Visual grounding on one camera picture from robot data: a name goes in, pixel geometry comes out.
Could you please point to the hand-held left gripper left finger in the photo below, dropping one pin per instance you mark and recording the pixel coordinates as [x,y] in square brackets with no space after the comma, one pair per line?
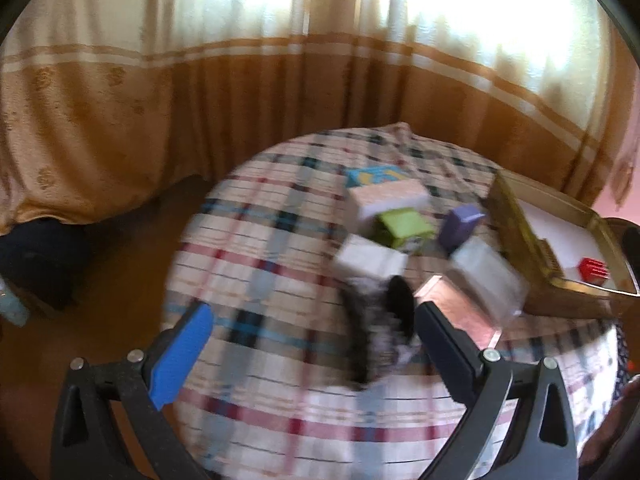
[182,355]

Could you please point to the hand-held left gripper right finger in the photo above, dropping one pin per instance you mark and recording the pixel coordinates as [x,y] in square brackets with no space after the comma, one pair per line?
[442,350]

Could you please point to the copper pink box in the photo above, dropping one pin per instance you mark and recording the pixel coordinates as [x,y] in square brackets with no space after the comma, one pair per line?
[465,325]

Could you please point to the black oval object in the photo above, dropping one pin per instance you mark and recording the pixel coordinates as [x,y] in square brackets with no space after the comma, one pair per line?
[400,302]

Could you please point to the black patterned object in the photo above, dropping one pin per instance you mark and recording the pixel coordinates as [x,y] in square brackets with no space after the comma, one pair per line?
[365,330]

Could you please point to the clear plastic box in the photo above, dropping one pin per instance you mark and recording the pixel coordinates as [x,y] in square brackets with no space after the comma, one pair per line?
[485,275]

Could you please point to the white box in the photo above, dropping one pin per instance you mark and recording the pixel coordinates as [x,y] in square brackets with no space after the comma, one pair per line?
[367,257]

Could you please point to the purple box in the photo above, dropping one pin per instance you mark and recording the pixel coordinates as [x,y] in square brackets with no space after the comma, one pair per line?
[457,227]

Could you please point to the gold cardboard box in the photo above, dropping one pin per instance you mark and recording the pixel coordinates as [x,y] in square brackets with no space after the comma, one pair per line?
[520,240]

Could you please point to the green box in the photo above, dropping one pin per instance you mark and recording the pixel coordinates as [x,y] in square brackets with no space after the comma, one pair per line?
[400,222]

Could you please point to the plaid tablecloth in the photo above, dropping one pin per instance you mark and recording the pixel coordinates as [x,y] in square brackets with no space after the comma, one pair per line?
[260,240]

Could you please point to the pink patterned box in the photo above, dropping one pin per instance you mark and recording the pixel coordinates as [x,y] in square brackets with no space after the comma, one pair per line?
[385,195]

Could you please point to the dark object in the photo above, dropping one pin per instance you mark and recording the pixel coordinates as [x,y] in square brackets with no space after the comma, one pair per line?
[40,260]

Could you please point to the red toy brick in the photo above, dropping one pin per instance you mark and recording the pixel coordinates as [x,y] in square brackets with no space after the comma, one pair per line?
[594,270]

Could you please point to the blue object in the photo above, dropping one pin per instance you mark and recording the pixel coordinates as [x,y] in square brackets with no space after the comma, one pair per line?
[11,305]

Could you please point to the blue box with yellow print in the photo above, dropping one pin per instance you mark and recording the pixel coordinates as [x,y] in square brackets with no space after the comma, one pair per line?
[370,176]

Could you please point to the beige and brown curtain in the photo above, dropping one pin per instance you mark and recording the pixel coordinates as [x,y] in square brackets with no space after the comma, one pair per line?
[150,110]

